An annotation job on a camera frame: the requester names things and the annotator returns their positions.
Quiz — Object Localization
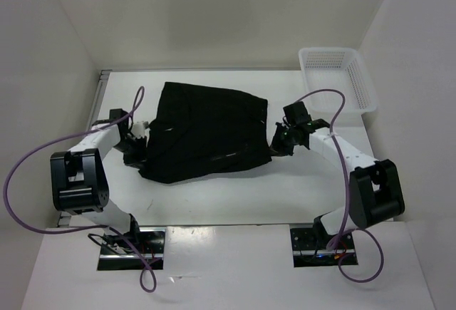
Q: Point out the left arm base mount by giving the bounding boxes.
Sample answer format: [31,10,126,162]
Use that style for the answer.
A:
[87,227,166,271]

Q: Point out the black shorts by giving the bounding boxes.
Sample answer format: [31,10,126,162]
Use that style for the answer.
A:
[139,82,271,184]

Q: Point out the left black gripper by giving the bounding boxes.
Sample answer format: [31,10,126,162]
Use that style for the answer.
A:
[113,135,149,172]

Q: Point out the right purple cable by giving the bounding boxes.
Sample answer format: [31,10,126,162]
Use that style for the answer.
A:
[294,88,385,283]

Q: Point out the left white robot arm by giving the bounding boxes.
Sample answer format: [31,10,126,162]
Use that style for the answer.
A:
[50,108,149,253]

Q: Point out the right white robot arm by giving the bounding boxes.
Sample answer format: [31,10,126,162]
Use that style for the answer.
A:
[271,101,405,248]

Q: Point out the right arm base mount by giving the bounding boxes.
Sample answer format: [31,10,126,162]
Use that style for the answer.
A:
[289,224,358,268]

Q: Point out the white plastic basket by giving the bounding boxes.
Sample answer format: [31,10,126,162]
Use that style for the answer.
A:
[298,47,378,115]

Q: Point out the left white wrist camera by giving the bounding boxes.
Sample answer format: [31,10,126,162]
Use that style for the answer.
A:
[130,121,149,139]

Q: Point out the aluminium table frame rail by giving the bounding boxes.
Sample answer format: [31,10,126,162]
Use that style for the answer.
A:
[56,69,111,227]

